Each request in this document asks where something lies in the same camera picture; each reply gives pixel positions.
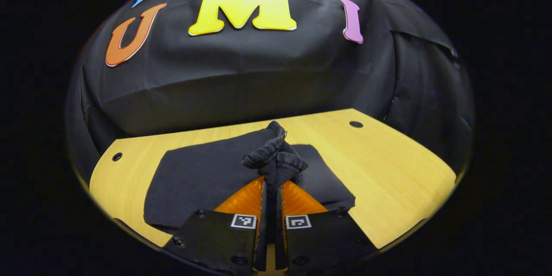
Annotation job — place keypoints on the black jeans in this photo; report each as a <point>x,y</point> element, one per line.
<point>207,172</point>

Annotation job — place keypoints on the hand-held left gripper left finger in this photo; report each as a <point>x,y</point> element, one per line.
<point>261,250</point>

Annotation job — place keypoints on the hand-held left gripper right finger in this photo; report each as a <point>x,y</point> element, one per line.
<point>280,250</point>

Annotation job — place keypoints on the black backdrop cloth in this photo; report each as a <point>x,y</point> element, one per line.
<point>258,73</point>

